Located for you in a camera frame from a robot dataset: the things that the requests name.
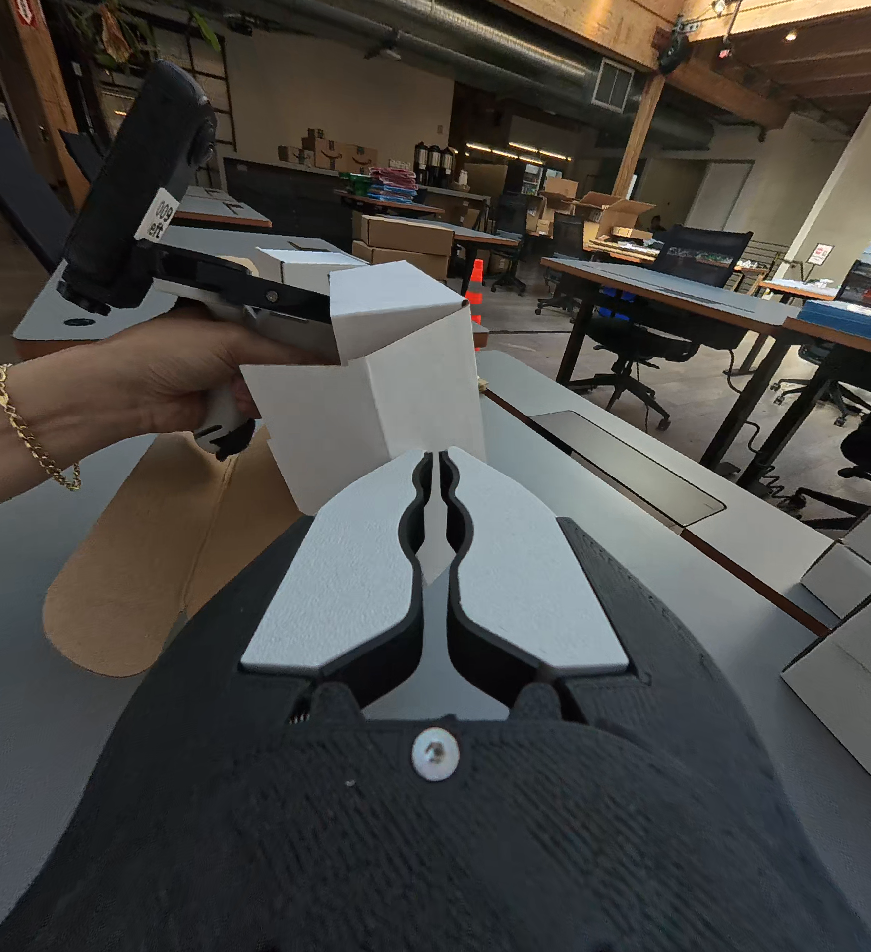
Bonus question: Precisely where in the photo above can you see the orange traffic cone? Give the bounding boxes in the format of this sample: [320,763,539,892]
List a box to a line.
[464,259,490,328]

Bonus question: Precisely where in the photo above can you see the open brown cardboard box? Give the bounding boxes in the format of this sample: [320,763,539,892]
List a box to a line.
[569,192,656,243]

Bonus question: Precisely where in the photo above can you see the dark blue panel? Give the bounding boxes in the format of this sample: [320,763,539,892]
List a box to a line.
[0,110,72,272]

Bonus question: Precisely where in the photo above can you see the silver ventilation duct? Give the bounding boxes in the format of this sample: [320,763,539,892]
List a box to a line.
[205,0,711,142]

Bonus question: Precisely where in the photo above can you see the black mesh office chair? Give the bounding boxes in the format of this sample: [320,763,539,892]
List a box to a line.
[654,225,755,290]

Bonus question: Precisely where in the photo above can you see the wooden column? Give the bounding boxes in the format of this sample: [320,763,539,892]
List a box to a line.
[612,73,667,200]

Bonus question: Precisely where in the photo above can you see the wall vent grille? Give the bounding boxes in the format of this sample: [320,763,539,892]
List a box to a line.
[593,58,636,113]

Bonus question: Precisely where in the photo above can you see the blue tray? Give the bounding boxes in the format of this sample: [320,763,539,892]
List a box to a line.
[807,299,871,328]

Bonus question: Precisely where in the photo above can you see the hanging green plant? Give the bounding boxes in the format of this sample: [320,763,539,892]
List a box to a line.
[78,0,224,71]

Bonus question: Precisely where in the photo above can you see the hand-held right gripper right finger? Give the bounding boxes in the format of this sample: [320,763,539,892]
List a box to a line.
[435,445,631,709]

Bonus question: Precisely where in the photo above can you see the stack of colourful cloths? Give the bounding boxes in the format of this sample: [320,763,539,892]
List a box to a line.
[364,167,418,202]

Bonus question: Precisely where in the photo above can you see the grey desk cable cover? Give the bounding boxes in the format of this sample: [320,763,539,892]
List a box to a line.
[530,409,728,534]

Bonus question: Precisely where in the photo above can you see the white cardboard box brown inside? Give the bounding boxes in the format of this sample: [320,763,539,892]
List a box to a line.
[43,260,488,679]

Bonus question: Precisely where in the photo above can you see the stack of white boxes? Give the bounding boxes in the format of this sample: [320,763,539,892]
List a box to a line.
[781,476,871,797]

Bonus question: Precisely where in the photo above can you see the black coiled cable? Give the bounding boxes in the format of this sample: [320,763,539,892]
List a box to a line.
[746,422,802,508]

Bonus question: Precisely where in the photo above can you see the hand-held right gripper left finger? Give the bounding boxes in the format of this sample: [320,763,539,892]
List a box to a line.
[240,446,436,709]

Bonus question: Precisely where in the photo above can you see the small white cardboard box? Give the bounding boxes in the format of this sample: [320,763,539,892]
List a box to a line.
[255,241,388,297]

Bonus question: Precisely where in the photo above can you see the gold chain bracelet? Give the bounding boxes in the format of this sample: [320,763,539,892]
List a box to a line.
[0,363,84,493]

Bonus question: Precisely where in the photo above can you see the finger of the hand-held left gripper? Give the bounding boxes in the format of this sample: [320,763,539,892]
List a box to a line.
[157,247,334,324]

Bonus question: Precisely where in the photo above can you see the person's left hand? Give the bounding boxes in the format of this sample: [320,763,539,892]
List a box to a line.
[82,307,337,478]

